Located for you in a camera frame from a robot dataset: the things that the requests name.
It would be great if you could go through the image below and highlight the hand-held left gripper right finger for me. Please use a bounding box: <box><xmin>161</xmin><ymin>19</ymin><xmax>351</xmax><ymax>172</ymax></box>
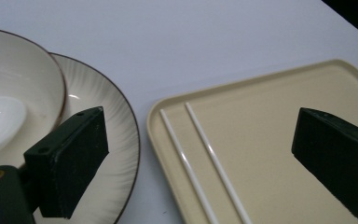
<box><xmin>291</xmin><ymin>107</ymin><xmax>358</xmax><ymax>223</ymax></box>

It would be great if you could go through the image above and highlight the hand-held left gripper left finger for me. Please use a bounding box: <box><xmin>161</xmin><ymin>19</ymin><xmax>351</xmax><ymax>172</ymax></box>
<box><xmin>23</xmin><ymin>105</ymin><xmax>110</xmax><ymax>219</ymax></box>

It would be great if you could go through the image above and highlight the white ribbed plate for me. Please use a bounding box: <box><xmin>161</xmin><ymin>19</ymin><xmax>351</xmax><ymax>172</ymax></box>
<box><xmin>32</xmin><ymin>52</ymin><xmax>141</xmax><ymax>224</ymax></box>

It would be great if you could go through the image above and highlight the beige plastic tray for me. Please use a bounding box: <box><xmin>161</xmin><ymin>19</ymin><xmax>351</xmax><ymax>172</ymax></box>
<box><xmin>146</xmin><ymin>59</ymin><xmax>358</xmax><ymax>224</ymax></box>

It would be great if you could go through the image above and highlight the white bowl with dark rim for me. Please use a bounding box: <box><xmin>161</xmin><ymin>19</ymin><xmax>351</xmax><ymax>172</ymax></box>
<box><xmin>0</xmin><ymin>26</ymin><xmax>68</xmax><ymax>172</ymax></box>

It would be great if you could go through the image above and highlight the white chopstick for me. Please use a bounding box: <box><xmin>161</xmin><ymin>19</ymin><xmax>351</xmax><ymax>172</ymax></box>
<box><xmin>185</xmin><ymin>102</ymin><xmax>254</xmax><ymax>224</ymax></box>
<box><xmin>159</xmin><ymin>108</ymin><xmax>220</xmax><ymax>224</ymax></box>

